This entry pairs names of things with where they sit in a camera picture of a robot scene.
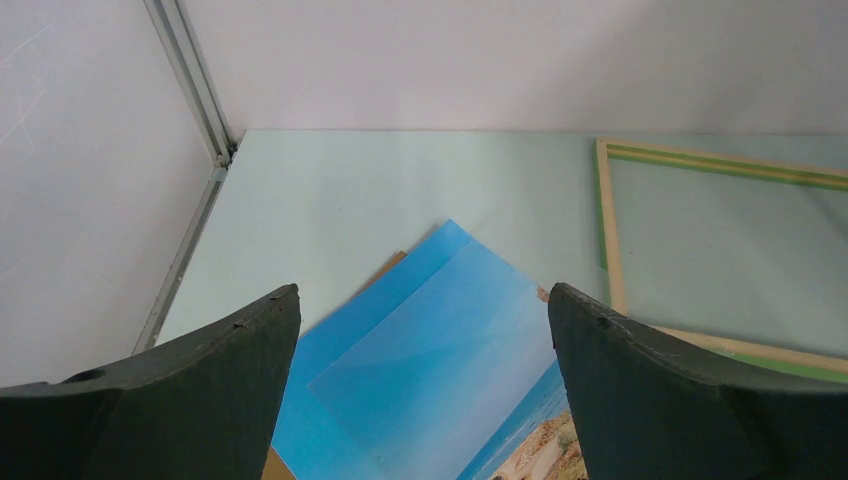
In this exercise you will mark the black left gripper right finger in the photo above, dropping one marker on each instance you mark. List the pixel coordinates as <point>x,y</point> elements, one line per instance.
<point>647,405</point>

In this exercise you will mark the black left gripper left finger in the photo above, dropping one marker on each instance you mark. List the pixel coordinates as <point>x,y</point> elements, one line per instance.
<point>201,406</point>

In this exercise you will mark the beach landscape photo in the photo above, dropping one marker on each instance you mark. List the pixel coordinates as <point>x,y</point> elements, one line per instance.
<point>444,368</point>

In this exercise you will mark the wooden picture frame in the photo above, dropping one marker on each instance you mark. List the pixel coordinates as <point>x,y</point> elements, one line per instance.
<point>606,149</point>

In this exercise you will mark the brown cardboard backing board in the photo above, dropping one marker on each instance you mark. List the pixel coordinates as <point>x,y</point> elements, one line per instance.
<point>275,468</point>

